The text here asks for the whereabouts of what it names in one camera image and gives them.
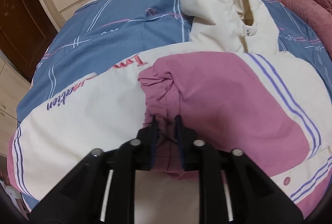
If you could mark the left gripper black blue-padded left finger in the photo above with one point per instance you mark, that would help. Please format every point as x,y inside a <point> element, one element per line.
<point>100,188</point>

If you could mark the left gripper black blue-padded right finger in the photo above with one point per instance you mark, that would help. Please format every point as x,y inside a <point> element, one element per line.
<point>232,188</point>

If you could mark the pink and cream padded jacket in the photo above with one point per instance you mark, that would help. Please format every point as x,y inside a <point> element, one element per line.
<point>230,82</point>

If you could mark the beige cabinet with drawers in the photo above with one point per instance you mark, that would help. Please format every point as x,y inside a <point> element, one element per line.
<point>13,88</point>

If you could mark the blue striped bed blanket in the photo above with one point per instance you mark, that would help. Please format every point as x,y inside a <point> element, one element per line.
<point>127,27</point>

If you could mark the brown wooden door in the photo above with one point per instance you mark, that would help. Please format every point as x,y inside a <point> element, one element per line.
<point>26,33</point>

